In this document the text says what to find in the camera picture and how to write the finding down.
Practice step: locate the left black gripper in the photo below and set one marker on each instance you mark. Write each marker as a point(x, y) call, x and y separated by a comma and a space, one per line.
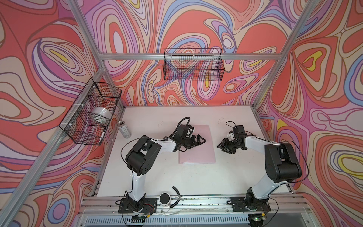
point(194, 143)

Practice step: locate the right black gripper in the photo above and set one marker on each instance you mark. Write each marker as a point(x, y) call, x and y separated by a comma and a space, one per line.
point(224, 146)

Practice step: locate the pink paper folder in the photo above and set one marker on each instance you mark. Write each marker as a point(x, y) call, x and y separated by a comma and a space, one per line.
point(203, 154)

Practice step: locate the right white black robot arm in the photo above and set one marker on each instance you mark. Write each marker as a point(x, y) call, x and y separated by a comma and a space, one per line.
point(281, 164)

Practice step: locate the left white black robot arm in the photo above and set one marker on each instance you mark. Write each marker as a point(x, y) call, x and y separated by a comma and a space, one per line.
point(144, 153)

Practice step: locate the round black white puck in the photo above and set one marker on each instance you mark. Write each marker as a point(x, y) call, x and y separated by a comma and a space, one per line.
point(165, 199)

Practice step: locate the silver drink can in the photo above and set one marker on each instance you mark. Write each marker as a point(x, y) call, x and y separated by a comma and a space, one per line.
point(123, 128)

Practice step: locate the white marker pen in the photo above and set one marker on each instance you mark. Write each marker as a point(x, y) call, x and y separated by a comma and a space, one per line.
point(102, 136)

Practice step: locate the white tape roll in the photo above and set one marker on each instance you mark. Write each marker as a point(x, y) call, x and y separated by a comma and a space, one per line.
point(101, 115)

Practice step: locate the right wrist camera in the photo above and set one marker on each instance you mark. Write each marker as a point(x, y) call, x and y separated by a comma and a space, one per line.
point(231, 136)

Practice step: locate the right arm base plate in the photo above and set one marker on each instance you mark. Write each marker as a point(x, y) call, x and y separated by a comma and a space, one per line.
point(242, 204)

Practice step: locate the back black wire basket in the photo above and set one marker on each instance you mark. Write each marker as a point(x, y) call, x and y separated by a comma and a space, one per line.
point(193, 64)

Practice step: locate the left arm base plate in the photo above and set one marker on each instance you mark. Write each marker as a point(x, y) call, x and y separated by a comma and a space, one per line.
point(144, 206)

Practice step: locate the side black wire basket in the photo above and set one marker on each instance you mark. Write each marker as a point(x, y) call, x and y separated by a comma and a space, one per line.
point(78, 124)

